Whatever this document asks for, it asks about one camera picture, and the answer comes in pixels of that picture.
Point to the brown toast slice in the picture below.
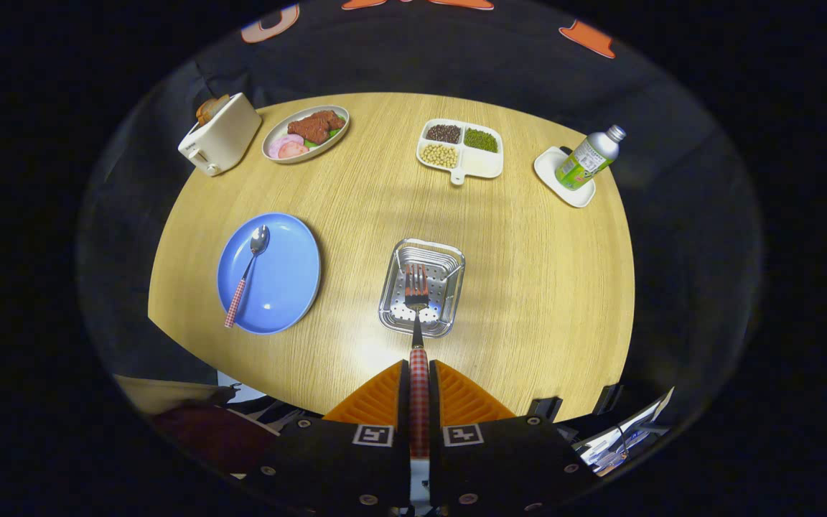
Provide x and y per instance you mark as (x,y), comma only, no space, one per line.
(218,104)
(204,115)

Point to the green lettuce leaf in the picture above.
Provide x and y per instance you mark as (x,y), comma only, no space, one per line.
(332,133)

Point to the white divided dish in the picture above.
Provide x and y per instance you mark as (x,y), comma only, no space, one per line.
(484,165)

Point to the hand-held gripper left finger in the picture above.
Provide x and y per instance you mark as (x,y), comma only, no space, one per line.
(356,467)

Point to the grey oval plate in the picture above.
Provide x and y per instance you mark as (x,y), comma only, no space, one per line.
(275,140)

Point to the blue round plate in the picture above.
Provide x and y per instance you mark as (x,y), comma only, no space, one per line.
(284,280)

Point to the pink ham slices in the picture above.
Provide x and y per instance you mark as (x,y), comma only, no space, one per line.
(288,148)

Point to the silver bottle with green label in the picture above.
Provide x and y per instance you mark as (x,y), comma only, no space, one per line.
(586,159)

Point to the small white square dish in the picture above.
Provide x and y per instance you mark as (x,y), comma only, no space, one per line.
(546,169)

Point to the brown meat steak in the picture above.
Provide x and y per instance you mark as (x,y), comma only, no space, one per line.
(313,127)

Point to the heap of yellow soybeans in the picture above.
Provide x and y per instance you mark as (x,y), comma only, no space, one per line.
(440,156)

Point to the white toaster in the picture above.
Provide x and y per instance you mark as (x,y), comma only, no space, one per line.
(223,140)

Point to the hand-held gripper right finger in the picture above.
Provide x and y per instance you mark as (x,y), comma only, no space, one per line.
(485,467)

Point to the heap of dark red beans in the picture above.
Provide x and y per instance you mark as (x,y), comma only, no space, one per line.
(444,133)

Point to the metal drain basket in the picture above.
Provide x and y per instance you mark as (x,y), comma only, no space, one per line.
(446,287)

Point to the heap of green beans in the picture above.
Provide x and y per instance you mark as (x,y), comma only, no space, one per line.
(481,140)

